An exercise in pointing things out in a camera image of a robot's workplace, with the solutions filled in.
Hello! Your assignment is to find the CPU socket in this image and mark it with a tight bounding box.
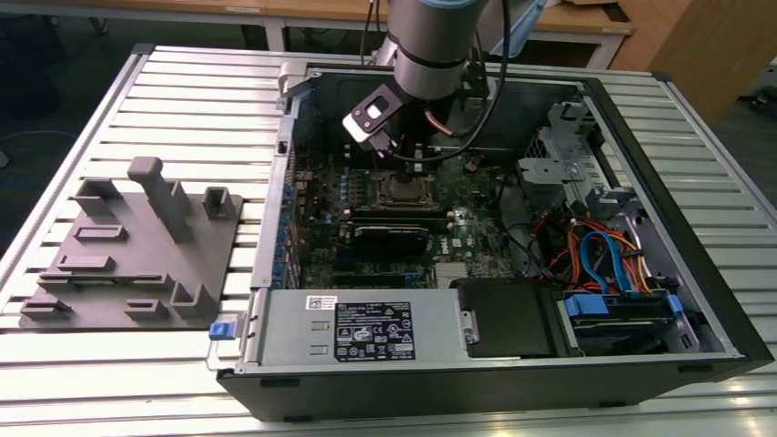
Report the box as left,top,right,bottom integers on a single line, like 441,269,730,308
374,170,448,211

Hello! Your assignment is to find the black graphics card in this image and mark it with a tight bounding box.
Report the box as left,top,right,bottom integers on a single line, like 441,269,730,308
348,223,433,261

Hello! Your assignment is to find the black camera cable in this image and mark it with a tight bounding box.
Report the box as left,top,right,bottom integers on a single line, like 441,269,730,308
385,0,510,163

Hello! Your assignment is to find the blue wire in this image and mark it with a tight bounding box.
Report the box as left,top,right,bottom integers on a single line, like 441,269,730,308
578,230,637,300

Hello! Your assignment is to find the copper coloured tube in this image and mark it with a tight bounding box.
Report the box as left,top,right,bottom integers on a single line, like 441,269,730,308
422,107,456,138

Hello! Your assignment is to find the metal socket cover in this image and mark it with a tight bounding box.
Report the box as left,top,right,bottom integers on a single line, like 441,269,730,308
376,171,442,209

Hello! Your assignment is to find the grey parts rack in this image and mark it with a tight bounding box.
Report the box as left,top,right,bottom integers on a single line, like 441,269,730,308
17,156,246,330

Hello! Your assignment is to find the green motherboard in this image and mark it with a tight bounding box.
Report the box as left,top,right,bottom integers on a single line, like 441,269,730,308
289,147,552,291

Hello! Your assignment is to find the hard disk in blue carrier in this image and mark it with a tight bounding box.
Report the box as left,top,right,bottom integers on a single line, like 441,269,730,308
561,290,685,357

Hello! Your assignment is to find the wooden desk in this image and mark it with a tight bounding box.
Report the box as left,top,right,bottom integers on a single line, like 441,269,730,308
0,0,637,70

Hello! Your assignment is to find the orange yellow wire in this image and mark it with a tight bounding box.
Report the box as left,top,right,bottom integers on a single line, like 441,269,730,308
621,234,669,300

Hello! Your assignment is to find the orange red wire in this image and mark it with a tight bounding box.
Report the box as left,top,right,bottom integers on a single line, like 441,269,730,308
542,217,608,292

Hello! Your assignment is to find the silver metal drive cage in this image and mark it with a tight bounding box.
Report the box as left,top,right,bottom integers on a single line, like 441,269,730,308
513,100,648,224

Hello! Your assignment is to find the wooden cabinet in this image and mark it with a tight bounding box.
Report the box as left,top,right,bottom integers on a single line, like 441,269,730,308
609,0,777,131

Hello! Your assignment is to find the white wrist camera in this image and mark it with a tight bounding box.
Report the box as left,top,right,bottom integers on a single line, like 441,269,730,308
340,83,406,159

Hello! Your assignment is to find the silver CPU chip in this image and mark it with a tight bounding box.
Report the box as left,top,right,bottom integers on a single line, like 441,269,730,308
388,179,426,201

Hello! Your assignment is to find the black PC case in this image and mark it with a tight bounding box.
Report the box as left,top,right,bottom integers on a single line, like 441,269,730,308
214,60,775,422

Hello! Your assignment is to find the thin black wire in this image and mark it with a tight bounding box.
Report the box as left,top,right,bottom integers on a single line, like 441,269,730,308
494,168,552,279

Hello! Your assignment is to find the silver power supply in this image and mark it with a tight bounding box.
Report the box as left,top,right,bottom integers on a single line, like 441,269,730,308
238,288,482,368

